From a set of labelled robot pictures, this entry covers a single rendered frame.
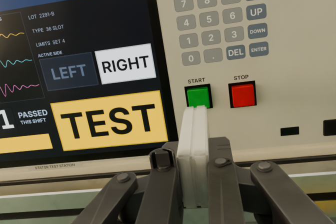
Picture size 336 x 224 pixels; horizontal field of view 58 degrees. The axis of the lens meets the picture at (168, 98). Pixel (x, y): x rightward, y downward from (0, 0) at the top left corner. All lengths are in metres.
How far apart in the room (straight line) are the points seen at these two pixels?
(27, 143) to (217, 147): 0.22
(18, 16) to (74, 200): 0.17
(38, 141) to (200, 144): 0.21
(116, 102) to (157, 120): 0.04
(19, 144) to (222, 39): 0.22
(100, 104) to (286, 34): 0.17
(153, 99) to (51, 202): 0.14
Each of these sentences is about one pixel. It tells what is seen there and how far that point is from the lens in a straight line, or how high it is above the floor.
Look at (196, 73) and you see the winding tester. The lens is 0.26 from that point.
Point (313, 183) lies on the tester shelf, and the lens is 0.29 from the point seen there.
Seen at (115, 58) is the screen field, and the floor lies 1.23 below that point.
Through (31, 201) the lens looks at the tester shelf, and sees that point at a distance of 0.33.
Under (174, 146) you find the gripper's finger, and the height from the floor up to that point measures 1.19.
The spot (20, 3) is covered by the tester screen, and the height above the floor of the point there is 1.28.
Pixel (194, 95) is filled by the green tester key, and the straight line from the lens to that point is 0.26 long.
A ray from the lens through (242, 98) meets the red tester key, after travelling 0.27.
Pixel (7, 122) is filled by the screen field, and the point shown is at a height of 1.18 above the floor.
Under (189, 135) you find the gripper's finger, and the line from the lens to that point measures 0.16.
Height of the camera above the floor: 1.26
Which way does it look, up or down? 17 degrees down
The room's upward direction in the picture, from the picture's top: 9 degrees counter-clockwise
